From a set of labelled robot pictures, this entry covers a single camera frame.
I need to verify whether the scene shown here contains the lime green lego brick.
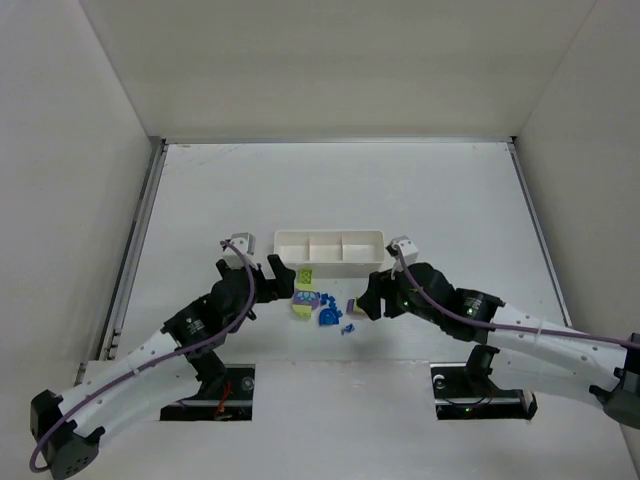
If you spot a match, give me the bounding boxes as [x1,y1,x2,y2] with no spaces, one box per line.
[297,268,313,288]

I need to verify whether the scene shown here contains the purple round lego piece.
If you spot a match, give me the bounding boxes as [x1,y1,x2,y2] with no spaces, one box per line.
[292,290,321,310]

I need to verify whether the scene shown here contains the small blue lego piece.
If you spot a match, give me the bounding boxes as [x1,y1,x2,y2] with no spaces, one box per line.
[340,324,355,335]

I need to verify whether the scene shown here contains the lime lego plate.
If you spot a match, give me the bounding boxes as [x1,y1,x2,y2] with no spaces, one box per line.
[292,304,313,320]

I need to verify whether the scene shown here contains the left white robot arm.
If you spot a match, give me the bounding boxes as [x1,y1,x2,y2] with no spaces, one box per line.
[29,254,296,479]

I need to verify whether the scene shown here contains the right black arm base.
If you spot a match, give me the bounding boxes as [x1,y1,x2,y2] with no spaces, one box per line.
[430,345,538,421]

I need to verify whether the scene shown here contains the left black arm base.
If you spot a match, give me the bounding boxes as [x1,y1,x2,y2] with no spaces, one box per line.
[159,363,256,423]

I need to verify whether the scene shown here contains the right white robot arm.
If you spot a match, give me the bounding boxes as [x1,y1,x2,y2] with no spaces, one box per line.
[356,263,639,428]

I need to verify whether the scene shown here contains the small blue lego pieces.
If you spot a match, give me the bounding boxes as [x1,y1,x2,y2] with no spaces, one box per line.
[320,293,336,308]

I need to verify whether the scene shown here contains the blue arch lego piece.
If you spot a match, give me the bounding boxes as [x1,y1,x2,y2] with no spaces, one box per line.
[318,308,343,327]

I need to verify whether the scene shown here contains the white three-compartment tray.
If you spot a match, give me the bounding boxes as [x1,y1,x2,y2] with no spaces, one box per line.
[273,230,386,278]

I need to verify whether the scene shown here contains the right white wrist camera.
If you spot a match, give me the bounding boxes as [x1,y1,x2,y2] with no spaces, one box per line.
[386,236,419,265]

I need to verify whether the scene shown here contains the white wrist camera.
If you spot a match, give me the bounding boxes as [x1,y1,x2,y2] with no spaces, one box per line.
[221,232,256,269]
[386,236,419,265]

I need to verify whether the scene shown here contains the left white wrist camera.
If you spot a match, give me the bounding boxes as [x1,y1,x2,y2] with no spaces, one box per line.
[221,232,256,269]

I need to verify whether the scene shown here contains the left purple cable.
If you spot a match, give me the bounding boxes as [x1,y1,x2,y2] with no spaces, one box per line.
[28,239,259,472]

